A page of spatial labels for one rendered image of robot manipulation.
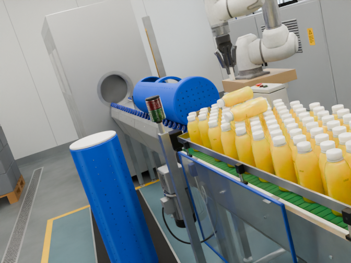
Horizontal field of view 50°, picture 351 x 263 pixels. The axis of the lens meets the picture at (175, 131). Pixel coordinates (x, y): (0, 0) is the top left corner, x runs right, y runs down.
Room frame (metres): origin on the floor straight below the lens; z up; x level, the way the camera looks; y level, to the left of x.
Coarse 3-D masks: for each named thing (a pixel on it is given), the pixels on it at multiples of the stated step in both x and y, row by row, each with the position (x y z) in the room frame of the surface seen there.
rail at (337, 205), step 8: (192, 144) 1.68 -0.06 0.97; (208, 152) 1.52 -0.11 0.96; (216, 152) 1.45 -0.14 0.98; (224, 160) 1.39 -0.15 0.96; (232, 160) 1.32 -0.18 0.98; (248, 168) 1.22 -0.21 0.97; (256, 168) 1.17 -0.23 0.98; (264, 176) 1.13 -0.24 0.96; (272, 176) 1.08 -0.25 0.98; (280, 184) 1.05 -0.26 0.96; (288, 184) 1.01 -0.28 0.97; (296, 184) 0.98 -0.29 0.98; (296, 192) 0.98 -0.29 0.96; (304, 192) 0.94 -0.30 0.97; (312, 192) 0.91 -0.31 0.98; (312, 200) 0.92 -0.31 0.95; (320, 200) 0.89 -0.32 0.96; (328, 200) 0.86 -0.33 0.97; (336, 200) 0.83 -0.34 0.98; (336, 208) 0.83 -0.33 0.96; (344, 208) 0.81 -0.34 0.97
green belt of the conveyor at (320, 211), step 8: (192, 152) 1.78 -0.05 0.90; (200, 152) 1.75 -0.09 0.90; (208, 160) 1.61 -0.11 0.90; (224, 168) 1.46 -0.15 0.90; (232, 168) 1.43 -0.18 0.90; (248, 176) 1.31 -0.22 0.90; (256, 176) 1.29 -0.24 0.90; (256, 184) 1.22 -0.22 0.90; (264, 184) 1.21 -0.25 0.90; (272, 184) 1.19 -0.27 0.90; (272, 192) 1.13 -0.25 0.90; (280, 192) 1.12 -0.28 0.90; (288, 192) 1.10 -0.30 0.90; (288, 200) 1.05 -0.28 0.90; (296, 200) 1.03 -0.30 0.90; (304, 200) 1.02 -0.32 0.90; (304, 208) 0.98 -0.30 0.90; (312, 208) 0.97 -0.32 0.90; (320, 208) 0.95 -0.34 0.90; (328, 208) 0.94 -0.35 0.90; (320, 216) 0.92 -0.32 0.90; (328, 216) 0.90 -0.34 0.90; (336, 216) 0.89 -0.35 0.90; (336, 224) 0.86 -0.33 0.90; (344, 224) 0.85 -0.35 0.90
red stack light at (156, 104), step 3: (156, 99) 1.51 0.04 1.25; (159, 99) 1.52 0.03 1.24; (147, 102) 1.51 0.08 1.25; (150, 102) 1.51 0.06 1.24; (153, 102) 1.50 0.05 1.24; (156, 102) 1.51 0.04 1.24; (159, 102) 1.51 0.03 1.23; (147, 105) 1.52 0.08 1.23; (150, 105) 1.51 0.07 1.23; (153, 105) 1.50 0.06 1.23; (156, 105) 1.51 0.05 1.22; (159, 105) 1.51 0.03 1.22; (147, 108) 1.53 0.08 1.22; (150, 108) 1.51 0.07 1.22; (153, 108) 1.50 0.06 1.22; (156, 108) 1.50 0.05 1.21
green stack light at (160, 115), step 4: (160, 108) 1.51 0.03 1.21; (152, 112) 1.51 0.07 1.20; (156, 112) 1.50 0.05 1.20; (160, 112) 1.51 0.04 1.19; (164, 112) 1.53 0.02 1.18; (152, 116) 1.51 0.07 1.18; (156, 116) 1.50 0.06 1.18; (160, 116) 1.51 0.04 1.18; (164, 116) 1.52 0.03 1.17; (152, 120) 1.52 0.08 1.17; (156, 120) 1.50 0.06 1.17; (160, 120) 1.50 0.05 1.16
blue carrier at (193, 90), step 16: (144, 80) 2.85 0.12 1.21; (160, 80) 2.41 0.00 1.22; (192, 80) 2.04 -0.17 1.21; (208, 80) 2.07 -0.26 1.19; (144, 96) 2.53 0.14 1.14; (160, 96) 2.21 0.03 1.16; (176, 96) 2.00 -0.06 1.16; (192, 96) 2.03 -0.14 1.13; (208, 96) 2.06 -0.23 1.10; (144, 112) 2.82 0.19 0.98; (176, 112) 1.99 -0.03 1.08
